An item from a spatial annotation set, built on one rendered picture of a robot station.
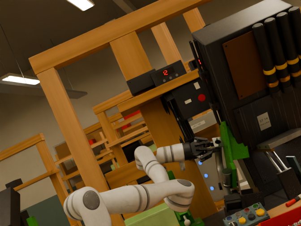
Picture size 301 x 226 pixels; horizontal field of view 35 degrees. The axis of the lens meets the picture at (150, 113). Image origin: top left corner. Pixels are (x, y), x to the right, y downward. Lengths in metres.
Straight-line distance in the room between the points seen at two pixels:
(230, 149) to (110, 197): 0.59
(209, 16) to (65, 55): 9.98
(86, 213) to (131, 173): 0.94
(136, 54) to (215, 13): 9.93
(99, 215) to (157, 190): 0.27
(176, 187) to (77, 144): 0.75
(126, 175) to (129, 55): 0.59
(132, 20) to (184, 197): 1.00
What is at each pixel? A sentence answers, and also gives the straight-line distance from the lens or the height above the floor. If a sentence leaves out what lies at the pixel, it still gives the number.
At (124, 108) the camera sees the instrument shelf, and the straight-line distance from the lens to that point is 2.15.
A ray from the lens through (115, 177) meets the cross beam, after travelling 2.36.
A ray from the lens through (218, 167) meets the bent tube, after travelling 2.06.
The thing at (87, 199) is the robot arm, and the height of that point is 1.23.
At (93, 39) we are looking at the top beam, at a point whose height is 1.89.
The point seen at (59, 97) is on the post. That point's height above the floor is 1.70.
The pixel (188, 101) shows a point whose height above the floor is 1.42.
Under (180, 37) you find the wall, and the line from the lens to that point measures 12.15.
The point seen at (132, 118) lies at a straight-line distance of 8.99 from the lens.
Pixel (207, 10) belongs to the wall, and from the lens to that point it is 12.22.
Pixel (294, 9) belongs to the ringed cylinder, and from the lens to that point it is 1.78.
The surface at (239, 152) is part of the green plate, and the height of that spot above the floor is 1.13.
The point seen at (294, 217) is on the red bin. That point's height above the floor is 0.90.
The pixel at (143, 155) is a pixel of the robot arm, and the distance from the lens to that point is 1.94.
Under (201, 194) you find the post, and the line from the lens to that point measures 2.28.
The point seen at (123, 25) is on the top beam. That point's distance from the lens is 2.34.
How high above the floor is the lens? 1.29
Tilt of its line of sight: 4 degrees up
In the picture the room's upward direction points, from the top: 25 degrees counter-clockwise
